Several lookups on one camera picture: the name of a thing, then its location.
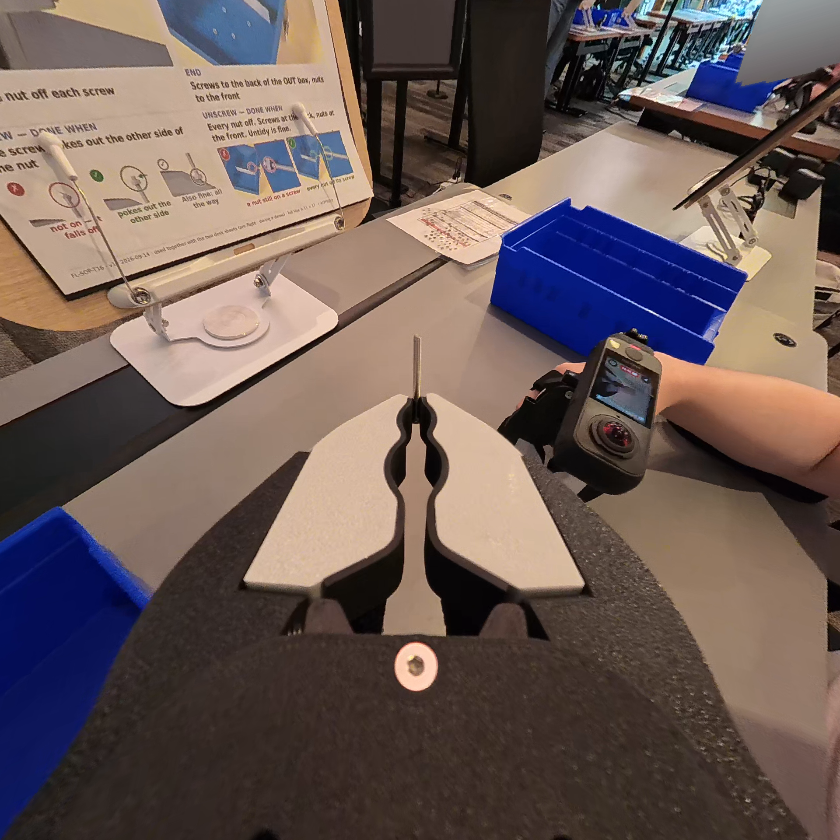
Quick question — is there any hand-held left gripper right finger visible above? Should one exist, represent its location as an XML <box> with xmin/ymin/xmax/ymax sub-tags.
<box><xmin>420</xmin><ymin>394</ymin><xmax>585</xmax><ymax>634</ymax></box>

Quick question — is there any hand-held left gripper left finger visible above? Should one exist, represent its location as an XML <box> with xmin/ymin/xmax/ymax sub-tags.
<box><xmin>244</xmin><ymin>394</ymin><xmax>414</xmax><ymax>634</ymax></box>

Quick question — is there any blue plastic bin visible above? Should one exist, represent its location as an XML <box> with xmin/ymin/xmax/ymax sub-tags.
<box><xmin>0</xmin><ymin>505</ymin><xmax>153</xmax><ymax>831</ymax></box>
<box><xmin>686</xmin><ymin>56</ymin><xmax>788</xmax><ymax>114</ymax></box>
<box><xmin>491</xmin><ymin>197</ymin><xmax>749</xmax><ymax>366</ymax></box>

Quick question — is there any person's right forearm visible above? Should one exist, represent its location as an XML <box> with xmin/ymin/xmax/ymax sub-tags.
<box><xmin>656</xmin><ymin>357</ymin><xmax>840</xmax><ymax>497</ymax></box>

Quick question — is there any dark board on white stand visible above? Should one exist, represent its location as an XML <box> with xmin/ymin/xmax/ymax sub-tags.
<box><xmin>672</xmin><ymin>82</ymin><xmax>840</xmax><ymax>283</ymax></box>

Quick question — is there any laminated barcode sheet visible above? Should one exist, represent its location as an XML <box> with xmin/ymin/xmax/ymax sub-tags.
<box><xmin>387</xmin><ymin>190</ymin><xmax>532</xmax><ymax>270</ymax></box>

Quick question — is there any wooden top work table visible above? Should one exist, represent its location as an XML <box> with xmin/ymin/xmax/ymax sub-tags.
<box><xmin>620</xmin><ymin>66</ymin><xmax>840</xmax><ymax>161</ymax></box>

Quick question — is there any black office chair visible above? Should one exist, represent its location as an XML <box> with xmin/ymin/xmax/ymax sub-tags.
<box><xmin>462</xmin><ymin>0</ymin><xmax>552</xmax><ymax>188</ymax></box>

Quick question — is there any far work table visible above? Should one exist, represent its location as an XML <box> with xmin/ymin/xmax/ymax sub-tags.
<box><xmin>566</xmin><ymin>13</ymin><xmax>664</xmax><ymax>99</ymax></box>

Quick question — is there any row of distant blue bins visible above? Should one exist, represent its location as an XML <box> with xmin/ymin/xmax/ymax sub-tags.
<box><xmin>571</xmin><ymin>5</ymin><xmax>632</xmax><ymax>30</ymax></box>

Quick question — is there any printed instruction sheet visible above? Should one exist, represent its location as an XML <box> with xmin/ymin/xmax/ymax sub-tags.
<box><xmin>0</xmin><ymin>0</ymin><xmax>374</xmax><ymax>299</ymax></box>

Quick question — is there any black framed easel board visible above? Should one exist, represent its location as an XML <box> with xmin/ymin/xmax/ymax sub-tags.
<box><xmin>357</xmin><ymin>0</ymin><xmax>470</xmax><ymax>207</ymax></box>

